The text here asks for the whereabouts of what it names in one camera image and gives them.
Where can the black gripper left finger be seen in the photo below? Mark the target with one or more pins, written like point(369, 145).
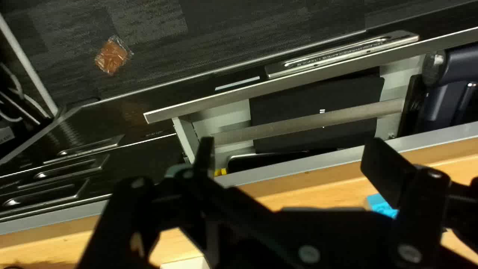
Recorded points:
point(188, 186)

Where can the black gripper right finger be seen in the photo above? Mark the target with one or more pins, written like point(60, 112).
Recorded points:
point(417, 193)

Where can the blue toy brick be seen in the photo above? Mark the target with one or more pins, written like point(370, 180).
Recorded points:
point(379, 205)

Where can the dark blue office chair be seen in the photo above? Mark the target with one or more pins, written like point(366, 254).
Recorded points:
point(444, 94)

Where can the orange square floor sticker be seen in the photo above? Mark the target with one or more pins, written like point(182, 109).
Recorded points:
point(112, 56)

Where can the black desk frame with rails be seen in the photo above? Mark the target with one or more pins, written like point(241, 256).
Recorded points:
point(82, 156)

